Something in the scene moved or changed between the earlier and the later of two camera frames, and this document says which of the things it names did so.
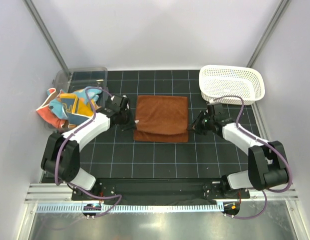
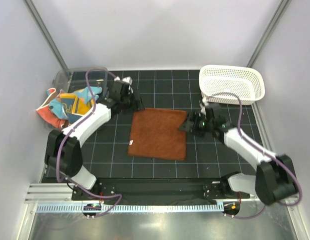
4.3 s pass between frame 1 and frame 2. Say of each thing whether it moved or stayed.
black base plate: stayed
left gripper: moved
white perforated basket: stayed
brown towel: moved
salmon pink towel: stayed
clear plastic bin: stayed
